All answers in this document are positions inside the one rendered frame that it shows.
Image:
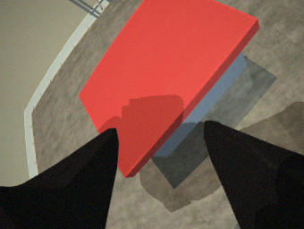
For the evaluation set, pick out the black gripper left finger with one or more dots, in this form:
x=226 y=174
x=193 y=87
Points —
x=72 y=194

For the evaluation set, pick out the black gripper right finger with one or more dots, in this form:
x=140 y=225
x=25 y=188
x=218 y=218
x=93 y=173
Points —
x=264 y=183

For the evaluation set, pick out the red lid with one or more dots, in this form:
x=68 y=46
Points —
x=165 y=59

